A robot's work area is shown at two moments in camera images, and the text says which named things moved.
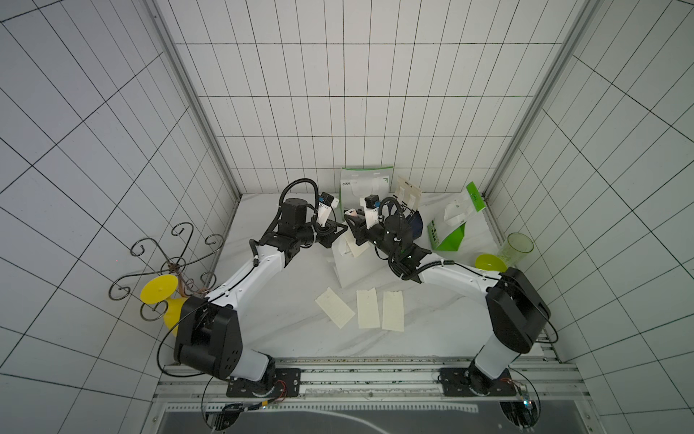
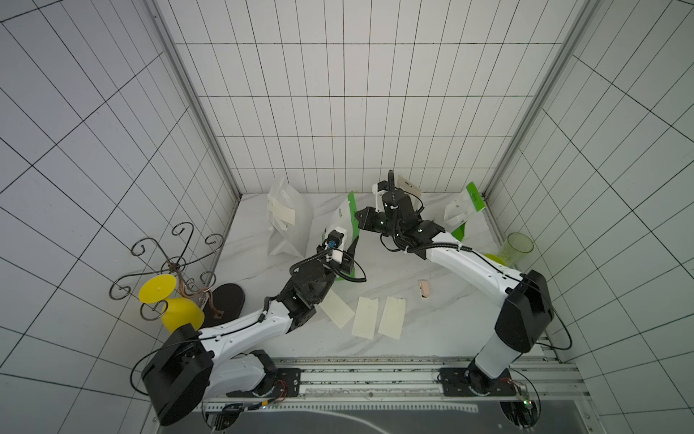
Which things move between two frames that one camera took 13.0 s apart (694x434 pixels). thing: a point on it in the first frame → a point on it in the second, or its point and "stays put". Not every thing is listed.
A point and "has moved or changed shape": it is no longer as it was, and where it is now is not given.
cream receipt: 354,248 → 284,212
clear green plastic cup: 515,248 stays put
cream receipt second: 335,308 stays put
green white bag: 355,183 has moved or changed shape
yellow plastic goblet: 159,289 stays put
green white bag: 446,232 stays put
